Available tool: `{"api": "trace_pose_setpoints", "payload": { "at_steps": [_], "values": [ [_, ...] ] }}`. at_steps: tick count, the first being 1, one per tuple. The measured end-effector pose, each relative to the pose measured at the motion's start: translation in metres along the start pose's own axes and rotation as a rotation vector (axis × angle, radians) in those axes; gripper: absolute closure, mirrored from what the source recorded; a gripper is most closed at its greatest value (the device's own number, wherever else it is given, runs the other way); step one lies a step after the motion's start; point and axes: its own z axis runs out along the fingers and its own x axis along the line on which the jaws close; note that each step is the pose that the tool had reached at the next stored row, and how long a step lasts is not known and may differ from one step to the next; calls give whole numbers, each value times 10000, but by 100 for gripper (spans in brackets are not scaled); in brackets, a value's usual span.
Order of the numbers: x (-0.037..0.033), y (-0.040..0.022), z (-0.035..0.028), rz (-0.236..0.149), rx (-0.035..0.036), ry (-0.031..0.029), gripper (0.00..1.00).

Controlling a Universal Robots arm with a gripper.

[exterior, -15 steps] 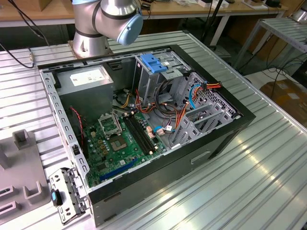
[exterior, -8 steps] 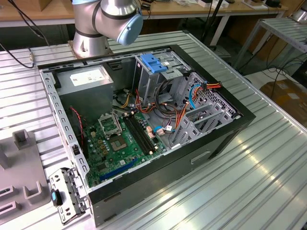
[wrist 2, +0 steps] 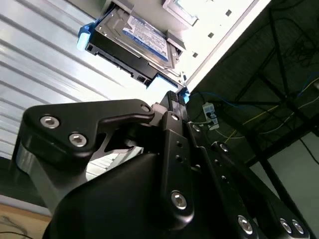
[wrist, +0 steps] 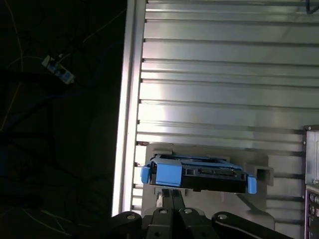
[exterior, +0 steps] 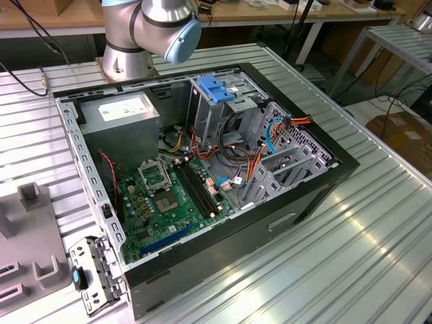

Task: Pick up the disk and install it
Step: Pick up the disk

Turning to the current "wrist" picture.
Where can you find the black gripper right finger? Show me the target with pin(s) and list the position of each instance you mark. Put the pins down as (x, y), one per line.
(192, 224)

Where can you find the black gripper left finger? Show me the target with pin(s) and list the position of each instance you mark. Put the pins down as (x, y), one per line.
(159, 224)

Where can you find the hard disk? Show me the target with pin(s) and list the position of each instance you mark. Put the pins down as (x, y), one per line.
(167, 174)

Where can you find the grey parts rack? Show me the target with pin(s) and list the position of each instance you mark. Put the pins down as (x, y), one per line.
(251, 214)

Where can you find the black open PC case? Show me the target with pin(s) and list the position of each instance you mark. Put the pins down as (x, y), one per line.
(312, 154)

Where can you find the white power strip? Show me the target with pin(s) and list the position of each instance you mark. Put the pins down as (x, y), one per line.
(62, 73)

